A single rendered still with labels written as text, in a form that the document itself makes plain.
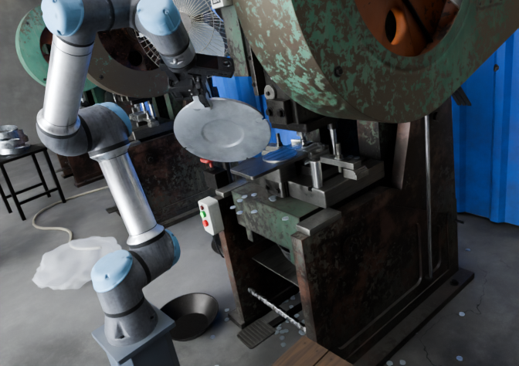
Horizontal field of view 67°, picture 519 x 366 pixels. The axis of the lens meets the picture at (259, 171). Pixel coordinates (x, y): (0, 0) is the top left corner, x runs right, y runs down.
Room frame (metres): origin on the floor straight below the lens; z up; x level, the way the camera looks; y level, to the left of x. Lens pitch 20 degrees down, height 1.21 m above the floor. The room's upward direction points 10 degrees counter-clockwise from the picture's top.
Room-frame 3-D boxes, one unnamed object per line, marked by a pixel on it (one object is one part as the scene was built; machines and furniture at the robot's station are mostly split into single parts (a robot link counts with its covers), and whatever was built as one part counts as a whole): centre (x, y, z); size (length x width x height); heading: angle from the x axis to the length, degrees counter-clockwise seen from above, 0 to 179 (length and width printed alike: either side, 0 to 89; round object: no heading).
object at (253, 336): (1.31, -0.07, 0.14); 0.59 x 0.10 x 0.05; 124
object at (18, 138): (3.48, 2.12, 0.40); 0.45 x 0.40 x 0.79; 46
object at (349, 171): (1.24, -0.28, 0.76); 0.17 x 0.06 x 0.10; 34
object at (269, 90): (1.36, -0.15, 1.04); 0.17 x 0.15 x 0.30; 124
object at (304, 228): (1.24, -0.45, 0.45); 0.92 x 0.12 x 0.90; 124
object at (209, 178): (1.51, 0.18, 0.62); 0.10 x 0.06 x 0.20; 34
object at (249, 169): (1.28, -0.04, 0.72); 0.25 x 0.14 x 0.14; 124
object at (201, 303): (1.47, 0.44, 0.04); 0.30 x 0.30 x 0.07
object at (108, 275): (0.97, 0.45, 0.62); 0.13 x 0.12 x 0.14; 140
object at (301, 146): (1.38, -0.18, 0.76); 0.15 x 0.09 x 0.05; 34
